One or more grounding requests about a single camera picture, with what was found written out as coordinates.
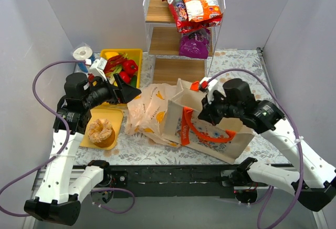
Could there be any yellow vegetable bin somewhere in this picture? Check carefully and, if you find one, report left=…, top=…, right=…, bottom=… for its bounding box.
left=88, top=49, right=143, bottom=88

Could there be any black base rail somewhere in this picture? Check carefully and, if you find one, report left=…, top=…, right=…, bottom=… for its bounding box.
left=106, top=164, right=240, bottom=198

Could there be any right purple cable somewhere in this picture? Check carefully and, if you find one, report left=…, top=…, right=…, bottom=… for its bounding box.
left=206, top=68, right=305, bottom=229

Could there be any red bell pepper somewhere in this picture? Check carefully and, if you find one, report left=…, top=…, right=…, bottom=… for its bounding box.
left=122, top=59, right=138, bottom=76

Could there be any beige canvas tote bag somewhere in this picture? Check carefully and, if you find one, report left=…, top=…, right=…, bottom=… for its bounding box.
left=162, top=79, right=254, bottom=164

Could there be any white wire wooden shelf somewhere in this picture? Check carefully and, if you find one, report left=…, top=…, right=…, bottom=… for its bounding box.
left=143, top=0, right=226, bottom=85

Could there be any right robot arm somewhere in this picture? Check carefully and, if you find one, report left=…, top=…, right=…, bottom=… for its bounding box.
left=198, top=77, right=335, bottom=212

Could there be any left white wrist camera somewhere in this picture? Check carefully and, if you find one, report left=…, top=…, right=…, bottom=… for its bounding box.
left=85, top=57, right=107, bottom=82

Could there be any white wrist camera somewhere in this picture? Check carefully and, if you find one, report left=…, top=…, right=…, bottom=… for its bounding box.
left=85, top=57, right=107, bottom=82
left=190, top=77, right=218, bottom=104

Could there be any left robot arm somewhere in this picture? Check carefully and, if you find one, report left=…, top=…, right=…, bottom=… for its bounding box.
left=24, top=72, right=141, bottom=226

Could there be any banana print plastic bag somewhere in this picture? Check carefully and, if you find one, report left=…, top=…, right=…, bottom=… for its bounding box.
left=125, top=84, right=180, bottom=148

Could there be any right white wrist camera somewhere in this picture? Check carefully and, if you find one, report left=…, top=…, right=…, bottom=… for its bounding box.
left=190, top=77, right=218, bottom=104

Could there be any small red tomato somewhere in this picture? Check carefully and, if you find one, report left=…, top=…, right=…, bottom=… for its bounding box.
left=119, top=71, right=131, bottom=84

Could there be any purple snack bag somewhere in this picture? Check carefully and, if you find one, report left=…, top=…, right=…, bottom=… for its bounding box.
left=179, top=28, right=211, bottom=59

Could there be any floral table mat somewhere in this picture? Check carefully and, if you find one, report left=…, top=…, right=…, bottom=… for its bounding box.
left=74, top=49, right=288, bottom=165

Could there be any blue wrapped paper roll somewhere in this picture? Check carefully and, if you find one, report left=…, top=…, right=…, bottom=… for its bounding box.
left=71, top=43, right=95, bottom=62

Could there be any orange fruit candy bag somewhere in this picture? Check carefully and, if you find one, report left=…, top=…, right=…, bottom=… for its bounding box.
left=183, top=0, right=222, bottom=22

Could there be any red candy bag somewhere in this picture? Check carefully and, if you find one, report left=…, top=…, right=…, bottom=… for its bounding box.
left=162, top=0, right=223, bottom=34

